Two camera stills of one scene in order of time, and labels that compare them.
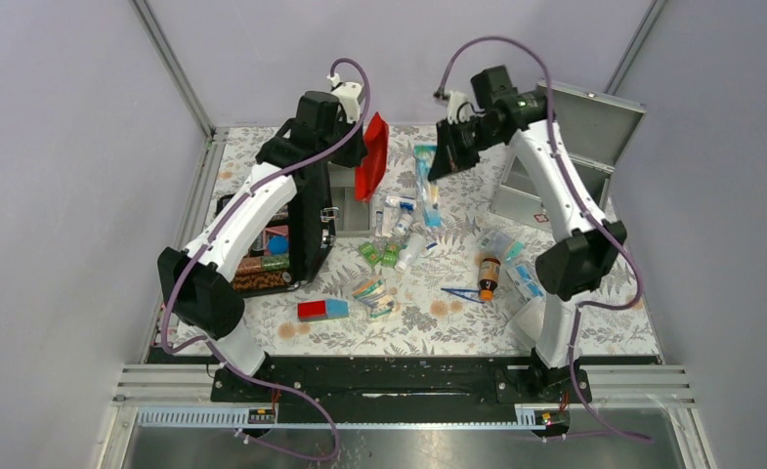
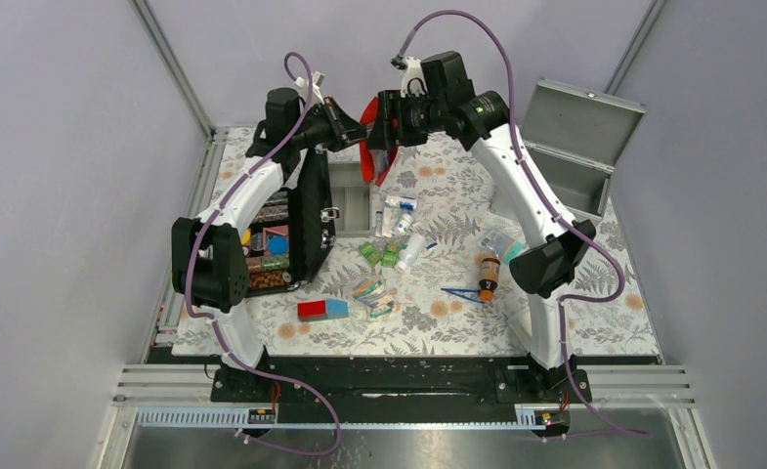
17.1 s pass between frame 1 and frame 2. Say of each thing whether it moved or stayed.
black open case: stayed
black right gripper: moved
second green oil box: stayed
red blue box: stayed
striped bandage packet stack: stayed
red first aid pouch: moved
